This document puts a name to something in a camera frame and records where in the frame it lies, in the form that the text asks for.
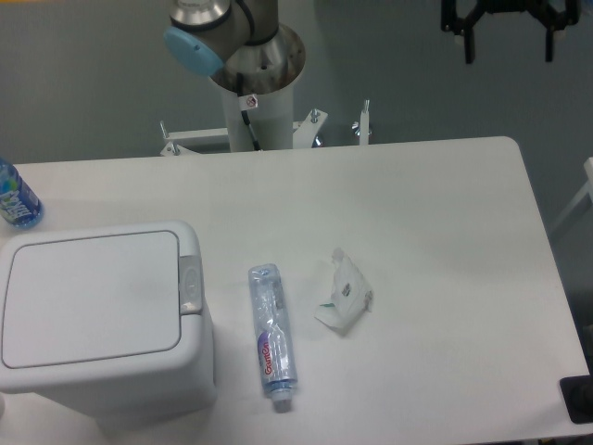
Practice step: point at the white plastic trash can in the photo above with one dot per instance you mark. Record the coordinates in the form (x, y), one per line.
(111, 322)

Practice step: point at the crumpled white paper wrapper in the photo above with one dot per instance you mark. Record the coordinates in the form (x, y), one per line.
(351, 296)

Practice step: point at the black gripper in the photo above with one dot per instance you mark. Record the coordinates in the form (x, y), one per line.
(552, 19)

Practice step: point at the blue labelled water bottle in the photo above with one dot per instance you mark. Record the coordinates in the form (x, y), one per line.
(20, 207)

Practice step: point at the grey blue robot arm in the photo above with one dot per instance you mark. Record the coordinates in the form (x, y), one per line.
(244, 48)

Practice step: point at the clear empty plastic bottle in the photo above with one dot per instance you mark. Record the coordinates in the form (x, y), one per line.
(277, 363)

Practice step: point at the white frame at right edge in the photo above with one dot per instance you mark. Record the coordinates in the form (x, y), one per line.
(576, 208)

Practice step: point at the black clamp on table edge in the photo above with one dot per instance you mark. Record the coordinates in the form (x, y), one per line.
(577, 395)

